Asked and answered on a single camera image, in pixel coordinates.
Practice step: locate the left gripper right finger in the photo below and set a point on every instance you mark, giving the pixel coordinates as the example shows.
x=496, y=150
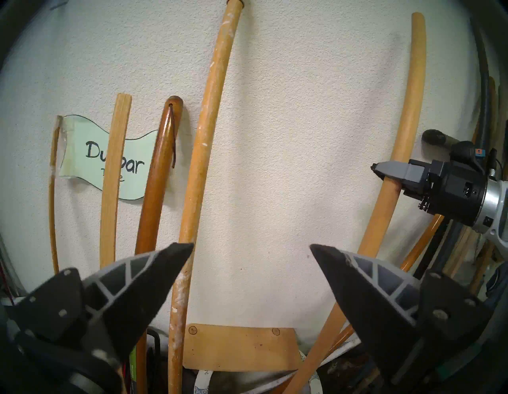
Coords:
x=369, y=302

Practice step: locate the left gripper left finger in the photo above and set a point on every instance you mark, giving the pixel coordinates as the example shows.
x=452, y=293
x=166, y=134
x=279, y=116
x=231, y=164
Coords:
x=131, y=294

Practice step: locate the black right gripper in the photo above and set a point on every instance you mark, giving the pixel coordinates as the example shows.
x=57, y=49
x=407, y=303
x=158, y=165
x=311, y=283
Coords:
x=456, y=194

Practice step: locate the plain light wooden dowel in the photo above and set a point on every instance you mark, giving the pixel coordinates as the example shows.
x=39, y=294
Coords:
x=412, y=99

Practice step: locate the paint-speckled pole with threaded tip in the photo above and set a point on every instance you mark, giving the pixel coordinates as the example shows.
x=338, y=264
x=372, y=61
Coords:
x=206, y=119

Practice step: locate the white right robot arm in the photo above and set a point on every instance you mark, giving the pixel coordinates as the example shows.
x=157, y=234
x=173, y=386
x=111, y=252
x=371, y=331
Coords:
x=496, y=206

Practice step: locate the flat thin wooden slat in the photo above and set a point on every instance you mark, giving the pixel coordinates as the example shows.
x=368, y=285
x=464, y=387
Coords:
x=113, y=178

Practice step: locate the dark brown stick with loop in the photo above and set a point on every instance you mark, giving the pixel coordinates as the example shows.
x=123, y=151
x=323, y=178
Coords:
x=158, y=178

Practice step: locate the thin wooden sign stick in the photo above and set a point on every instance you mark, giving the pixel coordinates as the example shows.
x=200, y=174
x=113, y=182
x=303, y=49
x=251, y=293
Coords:
x=50, y=206

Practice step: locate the flat wooden board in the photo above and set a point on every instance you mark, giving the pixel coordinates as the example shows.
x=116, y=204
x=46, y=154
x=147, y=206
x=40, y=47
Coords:
x=238, y=347

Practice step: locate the pale green Dunbar sign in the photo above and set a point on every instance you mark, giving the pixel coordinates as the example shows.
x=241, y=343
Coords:
x=79, y=159

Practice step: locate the grey wall hook bar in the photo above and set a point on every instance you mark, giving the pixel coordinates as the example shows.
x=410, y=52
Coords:
x=434, y=137

